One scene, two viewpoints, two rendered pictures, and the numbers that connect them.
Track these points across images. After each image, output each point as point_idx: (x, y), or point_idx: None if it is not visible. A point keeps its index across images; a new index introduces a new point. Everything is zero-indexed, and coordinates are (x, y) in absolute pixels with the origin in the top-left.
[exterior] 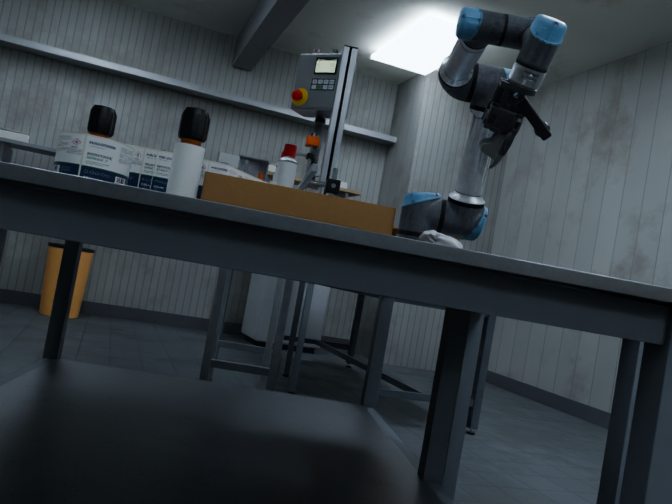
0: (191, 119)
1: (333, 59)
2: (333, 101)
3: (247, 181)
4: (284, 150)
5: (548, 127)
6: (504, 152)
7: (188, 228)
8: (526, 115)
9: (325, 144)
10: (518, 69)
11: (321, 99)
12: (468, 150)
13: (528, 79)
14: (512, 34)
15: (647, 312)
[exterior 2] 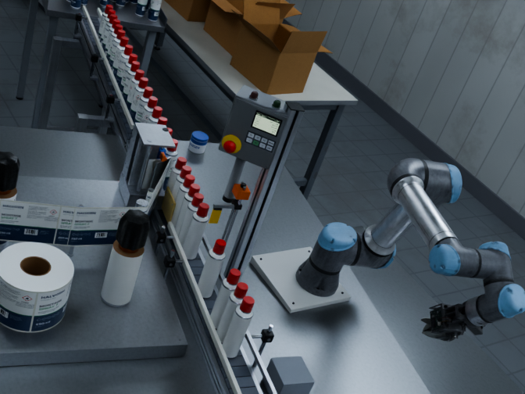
0: (135, 237)
1: (276, 121)
2: (270, 162)
3: None
4: (243, 306)
5: (482, 328)
6: (441, 339)
7: None
8: (469, 328)
9: (254, 192)
10: (476, 316)
11: (256, 155)
12: (394, 221)
13: (481, 324)
14: (480, 277)
15: None
